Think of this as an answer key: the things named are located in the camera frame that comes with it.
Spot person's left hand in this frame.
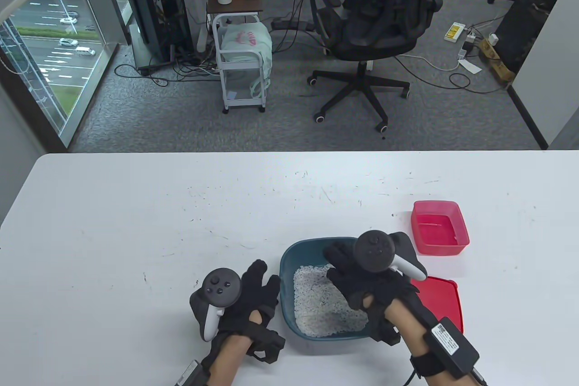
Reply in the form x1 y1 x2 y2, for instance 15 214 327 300
213 259 286 365

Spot person's right hand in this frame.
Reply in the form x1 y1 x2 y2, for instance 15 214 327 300
323 241 421 347

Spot black white hand controller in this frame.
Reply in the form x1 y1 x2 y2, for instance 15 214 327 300
353 230 428 281
189 267 242 342

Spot white rice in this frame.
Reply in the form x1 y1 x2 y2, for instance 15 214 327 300
293 264 369 339

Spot teal plastic basin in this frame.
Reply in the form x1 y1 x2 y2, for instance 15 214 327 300
280 237 385 342

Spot red container lid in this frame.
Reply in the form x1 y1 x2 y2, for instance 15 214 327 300
409 275 464 334

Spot red plastic container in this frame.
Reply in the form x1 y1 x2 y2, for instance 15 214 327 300
411 200 470 256

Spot person's left forearm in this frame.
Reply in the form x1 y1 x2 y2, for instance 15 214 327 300
206 334 254 386

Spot black mesh office chair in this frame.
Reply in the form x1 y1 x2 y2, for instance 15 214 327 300
306 0 445 133

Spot brown cardboard piece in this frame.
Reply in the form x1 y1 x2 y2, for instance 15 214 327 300
479 38 516 86

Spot white plastic bag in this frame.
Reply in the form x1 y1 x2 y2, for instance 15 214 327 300
220 24 273 97

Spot white power strip with plugs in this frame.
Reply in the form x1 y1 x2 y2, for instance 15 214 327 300
458 33 478 60

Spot white cart with brown top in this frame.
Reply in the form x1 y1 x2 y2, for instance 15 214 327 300
207 0 272 114

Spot black leaning panel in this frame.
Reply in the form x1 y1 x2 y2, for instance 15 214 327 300
495 0 566 83

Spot black computer tower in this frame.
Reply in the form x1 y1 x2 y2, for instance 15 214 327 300
124 0 193 74

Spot white desk leg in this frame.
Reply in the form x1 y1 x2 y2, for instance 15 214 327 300
183 0 209 54

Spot glass window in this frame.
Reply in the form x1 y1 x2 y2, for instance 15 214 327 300
0 0 118 147

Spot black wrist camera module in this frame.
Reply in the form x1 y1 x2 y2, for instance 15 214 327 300
411 317 480 378
174 360 211 386

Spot black floor cable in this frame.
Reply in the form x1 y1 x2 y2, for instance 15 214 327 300
394 56 505 95
114 62 222 88

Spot white floor cable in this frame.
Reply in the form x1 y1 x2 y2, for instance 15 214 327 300
398 53 462 72

